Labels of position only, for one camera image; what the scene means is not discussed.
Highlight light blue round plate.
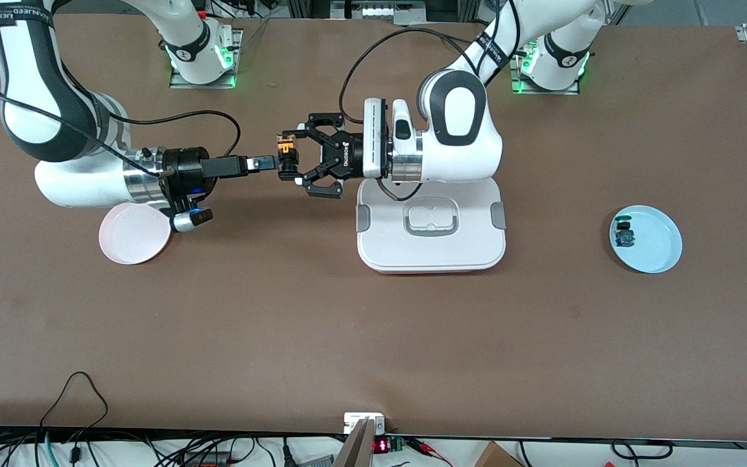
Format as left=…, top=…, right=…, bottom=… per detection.
left=609, top=205, right=683, bottom=274

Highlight grey aluminium bar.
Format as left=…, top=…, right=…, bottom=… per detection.
left=333, top=417, right=375, bottom=467

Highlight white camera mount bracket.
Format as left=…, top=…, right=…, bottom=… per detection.
left=344, top=413, right=386, bottom=435

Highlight pink round plate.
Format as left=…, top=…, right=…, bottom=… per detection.
left=99, top=202, right=172, bottom=265

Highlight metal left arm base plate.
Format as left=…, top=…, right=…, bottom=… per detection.
left=510, top=32, right=580, bottom=96

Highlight black coiled floor cable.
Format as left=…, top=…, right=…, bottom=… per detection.
left=612, top=440, right=674, bottom=460

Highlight white power strip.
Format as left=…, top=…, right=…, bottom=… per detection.
left=361, top=3, right=427, bottom=19

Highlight black looped cable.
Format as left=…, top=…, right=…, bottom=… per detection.
left=40, top=372, right=110, bottom=432

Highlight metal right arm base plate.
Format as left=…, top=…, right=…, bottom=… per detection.
left=169, top=29, right=243, bottom=90

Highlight white lunch box grey clasps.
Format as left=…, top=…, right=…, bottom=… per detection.
left=356, top=176, right=507, bottom=274

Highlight brown cardboard box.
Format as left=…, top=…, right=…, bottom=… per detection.
left=474, top=441, right=523, bottom=467

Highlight blue green switch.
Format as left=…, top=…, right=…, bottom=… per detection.
left=612, top=219, right=637, bottom=248

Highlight red clip leads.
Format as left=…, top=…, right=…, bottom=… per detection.
left=406, top=438, right=453, bottom=467

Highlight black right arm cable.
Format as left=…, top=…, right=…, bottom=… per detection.
left=0, top=91, right=243, bottom=179

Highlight orange push button switch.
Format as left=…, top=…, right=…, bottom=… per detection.
left=276, top=134, right=303, bottom=181

